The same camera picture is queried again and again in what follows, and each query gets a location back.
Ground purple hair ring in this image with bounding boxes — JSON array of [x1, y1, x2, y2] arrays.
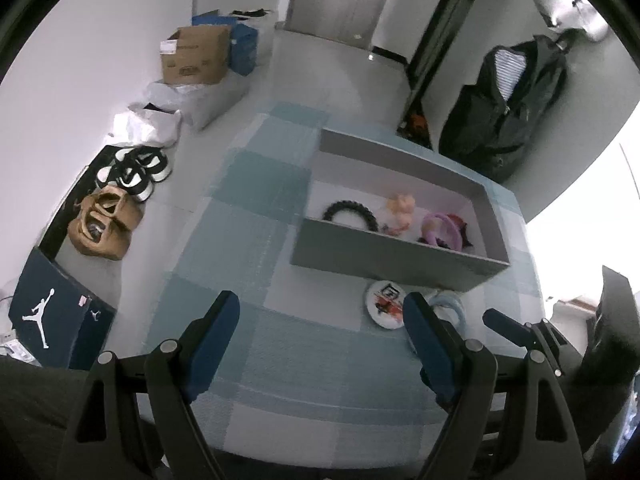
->
[[418, 211, 464, 252]]

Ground black spiral hair tie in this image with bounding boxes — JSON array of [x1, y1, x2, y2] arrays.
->
[[322, 199, 380, 233]]

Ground pink pig figurine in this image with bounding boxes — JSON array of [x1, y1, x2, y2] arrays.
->
[[382, 194, 416, 236]]

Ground white round pin badge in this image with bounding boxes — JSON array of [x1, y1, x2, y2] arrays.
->
[[364, 281, 406, 330]]

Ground teal checkered tablecloth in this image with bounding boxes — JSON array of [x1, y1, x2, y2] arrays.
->
[[134, 101, 547, 470]]

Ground navy jordan shoe box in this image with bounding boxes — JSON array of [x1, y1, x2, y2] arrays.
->
[[9, 247, 115, 370]]

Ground tan sandals pair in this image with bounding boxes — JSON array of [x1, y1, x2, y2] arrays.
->
[[67, 185, 143, 261]]

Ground black white sneakers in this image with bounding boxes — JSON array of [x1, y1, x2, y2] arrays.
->
[[96, 145, 172, 203]]

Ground black hanging jacket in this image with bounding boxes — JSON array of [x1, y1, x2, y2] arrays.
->
[[438, 34, 573, 183]]

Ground grey cardboard box tray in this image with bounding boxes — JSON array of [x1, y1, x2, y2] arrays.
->
[[292, 128, 511, 292]]

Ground white plastic bags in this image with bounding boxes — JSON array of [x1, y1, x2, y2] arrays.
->
[[104, 72, 252, 148]]

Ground brown cardboard box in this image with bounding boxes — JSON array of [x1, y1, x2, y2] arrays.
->
[[160, 25, 231, 84]]

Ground blue cardboard box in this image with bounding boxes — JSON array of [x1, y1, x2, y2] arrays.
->
[[191, 11, 258, 76]]

